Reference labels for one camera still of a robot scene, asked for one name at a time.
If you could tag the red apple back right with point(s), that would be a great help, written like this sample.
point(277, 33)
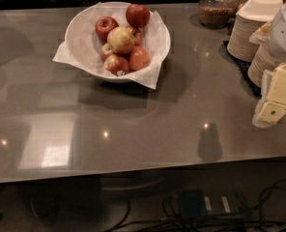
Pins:
point(137, 15)

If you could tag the red apple front right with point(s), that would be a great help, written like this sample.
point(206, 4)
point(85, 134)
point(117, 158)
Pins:
point(139, 58)

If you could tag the white foam container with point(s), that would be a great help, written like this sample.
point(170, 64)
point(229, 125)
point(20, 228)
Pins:
point(260, 10)

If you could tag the black mat under plates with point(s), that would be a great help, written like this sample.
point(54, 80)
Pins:
point(252, 89)

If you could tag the small apple left middle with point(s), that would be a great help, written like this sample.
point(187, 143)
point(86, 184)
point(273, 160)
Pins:
point(105, 51)

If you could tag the lower stack paper plates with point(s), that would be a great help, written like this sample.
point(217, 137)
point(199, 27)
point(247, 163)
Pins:
point(262, 61)

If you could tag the red-yellow apple front left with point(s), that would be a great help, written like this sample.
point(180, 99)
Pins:
point(116, 64)

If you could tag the tall stack paper plates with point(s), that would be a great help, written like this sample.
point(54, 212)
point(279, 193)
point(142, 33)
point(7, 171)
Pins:
point(239, 45)

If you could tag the small red apple behind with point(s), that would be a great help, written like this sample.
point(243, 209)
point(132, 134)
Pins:
point(136, 34)

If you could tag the glass jar with grains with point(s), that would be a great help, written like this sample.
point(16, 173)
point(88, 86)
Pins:
point(216, 13)

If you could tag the dark red apple left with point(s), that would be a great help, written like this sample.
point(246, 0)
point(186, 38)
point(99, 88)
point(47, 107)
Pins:
point(104, 25)

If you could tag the yellow-red apple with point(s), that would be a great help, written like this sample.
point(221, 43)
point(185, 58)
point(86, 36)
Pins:
point(121, 40)

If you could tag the dark power box on floor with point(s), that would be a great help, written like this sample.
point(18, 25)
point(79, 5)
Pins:
point(192, 203)

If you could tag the white bowl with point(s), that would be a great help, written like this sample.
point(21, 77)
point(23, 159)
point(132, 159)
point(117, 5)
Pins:
point(81, 42)

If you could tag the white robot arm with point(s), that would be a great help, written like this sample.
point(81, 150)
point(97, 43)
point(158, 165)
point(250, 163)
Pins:
point(276, 42)

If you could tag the white paper liner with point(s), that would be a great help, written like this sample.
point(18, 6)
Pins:
point(149, 78)

